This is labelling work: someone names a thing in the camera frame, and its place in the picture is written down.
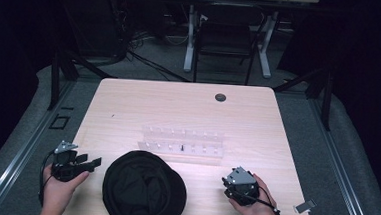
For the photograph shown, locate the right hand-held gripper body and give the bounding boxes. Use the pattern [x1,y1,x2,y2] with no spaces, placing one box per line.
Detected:
[220,165,263,208]

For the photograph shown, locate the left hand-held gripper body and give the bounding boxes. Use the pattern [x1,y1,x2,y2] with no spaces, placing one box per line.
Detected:
[50,139,91,184]

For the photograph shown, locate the black chair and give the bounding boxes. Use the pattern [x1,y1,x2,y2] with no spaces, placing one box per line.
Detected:
[191,1,269,88]

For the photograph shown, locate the aluminium floor rail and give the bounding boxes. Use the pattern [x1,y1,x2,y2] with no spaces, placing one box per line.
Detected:
[0,75,78,215]
[299,94,381,215]

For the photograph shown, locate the person's black hat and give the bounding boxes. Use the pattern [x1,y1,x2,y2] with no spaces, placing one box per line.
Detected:
[100,147,191,215]

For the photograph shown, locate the small grey clip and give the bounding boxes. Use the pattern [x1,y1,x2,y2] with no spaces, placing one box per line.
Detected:
[293,197,318,215]

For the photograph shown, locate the person's left hand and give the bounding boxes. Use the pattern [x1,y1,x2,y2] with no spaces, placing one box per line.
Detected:
[39,168,90,212]

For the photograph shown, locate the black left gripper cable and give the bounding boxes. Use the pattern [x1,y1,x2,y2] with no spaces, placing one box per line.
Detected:
[37,148,58,208]

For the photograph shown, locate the black metal stand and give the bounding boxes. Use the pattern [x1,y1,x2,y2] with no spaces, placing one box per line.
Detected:
[46,43,120,116]
[269,63,336,132]

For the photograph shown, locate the black floor cables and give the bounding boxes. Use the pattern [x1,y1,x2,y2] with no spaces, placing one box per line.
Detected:
[125,30,195,84]

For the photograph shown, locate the person's right hand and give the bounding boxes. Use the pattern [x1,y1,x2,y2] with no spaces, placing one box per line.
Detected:
[226,171,281,215]

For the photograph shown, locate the row of small white pegs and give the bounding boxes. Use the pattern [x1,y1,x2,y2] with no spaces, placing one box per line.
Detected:
[145,127,220,155]

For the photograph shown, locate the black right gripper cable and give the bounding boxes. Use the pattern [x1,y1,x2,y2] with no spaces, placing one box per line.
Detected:
[247,184,289,215]

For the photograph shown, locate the clear acrylic rack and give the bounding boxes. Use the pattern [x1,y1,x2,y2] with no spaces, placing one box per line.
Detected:
[137,124,227,160]

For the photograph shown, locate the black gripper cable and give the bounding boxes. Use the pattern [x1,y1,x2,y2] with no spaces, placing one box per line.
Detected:
[37,148,58,208]
[247,184,289,215]

